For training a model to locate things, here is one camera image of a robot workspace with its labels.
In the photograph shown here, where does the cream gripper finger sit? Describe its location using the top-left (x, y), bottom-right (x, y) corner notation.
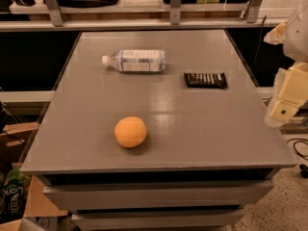
top-left (264, 22), bottom-right (286, 45)
top-left (265, 62), bottom-right (308, 127)

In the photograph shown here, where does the black rxbar chocolate bar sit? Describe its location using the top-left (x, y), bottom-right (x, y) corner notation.
top-left (184, 72), bottom-right (228, 90)

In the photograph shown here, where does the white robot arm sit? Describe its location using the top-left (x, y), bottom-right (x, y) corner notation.
top-left (264, 0), bottom-right (308, 127)

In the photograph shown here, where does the clear plastic water bottle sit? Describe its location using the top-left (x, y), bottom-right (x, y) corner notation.
top-left (102, 49), bottom-right (165, 73)

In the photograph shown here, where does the lower grey drawer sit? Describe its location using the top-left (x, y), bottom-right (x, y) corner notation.
top-left (72, 209), bottom-right (244, 231)

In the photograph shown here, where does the grey drawer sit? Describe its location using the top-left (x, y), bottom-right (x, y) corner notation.
top-left (72, 209), bottom-right (244, 231)
top-left (43, 180), bottom-right (273, 211)

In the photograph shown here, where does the orange fruit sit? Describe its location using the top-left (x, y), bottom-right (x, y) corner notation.
top-left (114, 116), bottom-right (147, 148)

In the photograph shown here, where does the upper grey drawer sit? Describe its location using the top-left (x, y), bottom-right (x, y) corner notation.
top-left (43, 180), bottom-right (273, 211)

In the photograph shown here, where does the brown cardboard box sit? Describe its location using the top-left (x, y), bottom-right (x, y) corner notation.
top-left (0, 122), bottom-right (67, 231)

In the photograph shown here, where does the green snack bag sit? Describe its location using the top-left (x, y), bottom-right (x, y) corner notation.
top-left (0, 167), bottom-right (31, 223)

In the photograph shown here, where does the black floor cable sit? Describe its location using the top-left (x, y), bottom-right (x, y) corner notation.
top-left (286, 138), bottom-right (308, 179)

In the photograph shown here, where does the metal shelf rail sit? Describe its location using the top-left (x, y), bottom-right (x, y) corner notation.
top-left (0, 0), bottom-right (291, 32)

